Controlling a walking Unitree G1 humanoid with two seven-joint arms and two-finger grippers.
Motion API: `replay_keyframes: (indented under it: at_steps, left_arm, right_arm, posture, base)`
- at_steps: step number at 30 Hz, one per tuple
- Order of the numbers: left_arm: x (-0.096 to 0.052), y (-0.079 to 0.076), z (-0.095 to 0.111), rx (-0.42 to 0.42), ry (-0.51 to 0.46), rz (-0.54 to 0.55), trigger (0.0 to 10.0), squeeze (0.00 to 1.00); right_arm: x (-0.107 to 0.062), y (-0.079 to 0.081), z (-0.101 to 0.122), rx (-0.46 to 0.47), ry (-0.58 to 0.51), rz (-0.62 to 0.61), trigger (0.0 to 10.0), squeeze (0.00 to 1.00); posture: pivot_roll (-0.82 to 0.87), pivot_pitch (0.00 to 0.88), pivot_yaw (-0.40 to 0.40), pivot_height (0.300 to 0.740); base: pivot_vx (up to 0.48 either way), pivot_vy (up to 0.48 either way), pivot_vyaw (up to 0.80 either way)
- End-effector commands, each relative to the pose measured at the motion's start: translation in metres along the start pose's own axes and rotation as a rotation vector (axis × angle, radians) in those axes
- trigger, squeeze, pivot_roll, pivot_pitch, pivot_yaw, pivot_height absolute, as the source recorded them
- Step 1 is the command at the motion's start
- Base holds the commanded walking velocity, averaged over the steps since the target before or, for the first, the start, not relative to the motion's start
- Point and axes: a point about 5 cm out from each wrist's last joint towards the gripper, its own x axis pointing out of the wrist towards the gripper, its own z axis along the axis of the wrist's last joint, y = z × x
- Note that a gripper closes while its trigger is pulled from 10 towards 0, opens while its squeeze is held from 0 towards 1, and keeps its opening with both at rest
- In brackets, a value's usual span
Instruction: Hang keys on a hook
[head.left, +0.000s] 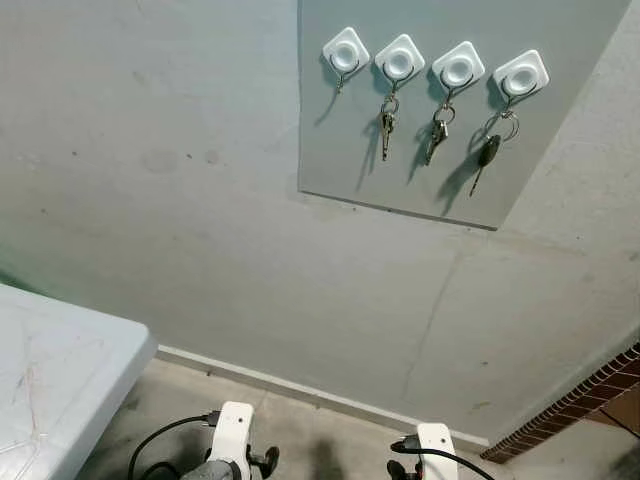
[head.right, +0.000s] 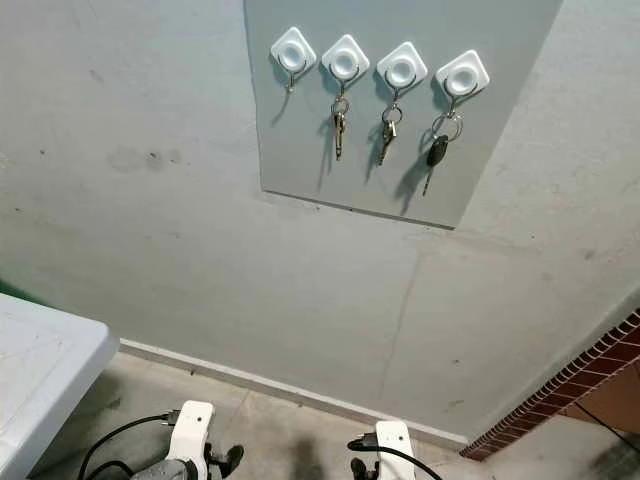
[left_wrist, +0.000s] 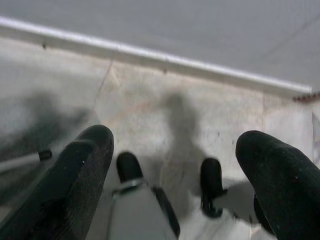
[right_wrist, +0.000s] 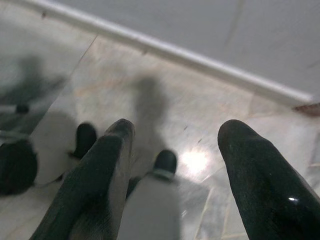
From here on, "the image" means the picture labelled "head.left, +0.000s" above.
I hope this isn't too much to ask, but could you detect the black car key on ring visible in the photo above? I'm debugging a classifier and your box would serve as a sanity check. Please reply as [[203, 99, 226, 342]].
[[468, 108, 521, 198]]

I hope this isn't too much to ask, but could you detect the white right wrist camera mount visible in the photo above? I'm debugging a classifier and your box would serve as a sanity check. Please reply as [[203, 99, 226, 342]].
[[416, 423, 459, 480]]

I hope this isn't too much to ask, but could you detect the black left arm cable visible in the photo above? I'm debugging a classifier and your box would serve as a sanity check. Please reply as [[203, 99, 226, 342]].
[[139, 461, 183, 480], [126, 414, 213, 480]]

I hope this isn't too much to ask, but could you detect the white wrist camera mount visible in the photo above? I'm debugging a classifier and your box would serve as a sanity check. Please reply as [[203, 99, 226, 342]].
[[207, 401, 254, 471], [416, 423, 459, 480]]

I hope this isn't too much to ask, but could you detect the silver key bunch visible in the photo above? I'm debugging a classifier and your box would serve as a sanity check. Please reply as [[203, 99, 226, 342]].
[[378, 93, 400, 163]]

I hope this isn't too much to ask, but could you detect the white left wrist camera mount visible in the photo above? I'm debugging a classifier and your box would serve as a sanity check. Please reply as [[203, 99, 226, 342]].
[[207, 401, 254, 471]]

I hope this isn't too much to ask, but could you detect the red brick wall edge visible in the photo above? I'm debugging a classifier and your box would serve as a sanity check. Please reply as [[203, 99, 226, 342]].
[[480, 343, 640, 464]]

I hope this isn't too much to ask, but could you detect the grey wall board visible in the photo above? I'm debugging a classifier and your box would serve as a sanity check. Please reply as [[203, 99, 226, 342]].
[[297, 0, 635, 231]]

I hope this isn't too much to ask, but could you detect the white square wall hook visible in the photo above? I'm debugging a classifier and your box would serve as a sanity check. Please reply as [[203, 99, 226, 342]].
[[432, 41, 486, 102], [321, 27, 371, 94], [493, 50, 550, 110], [374, 34, 426, 97]]

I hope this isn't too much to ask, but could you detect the white plastic table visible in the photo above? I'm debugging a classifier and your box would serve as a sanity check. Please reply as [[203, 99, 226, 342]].
[[0, 283, 159, 480]]

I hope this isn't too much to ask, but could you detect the white baseboard strip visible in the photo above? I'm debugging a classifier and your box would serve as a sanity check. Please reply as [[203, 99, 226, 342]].
[[157, 344, 491, 447]]

